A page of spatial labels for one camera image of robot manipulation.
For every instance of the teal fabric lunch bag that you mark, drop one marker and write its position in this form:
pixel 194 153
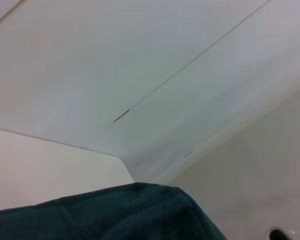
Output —
pixel 115 215

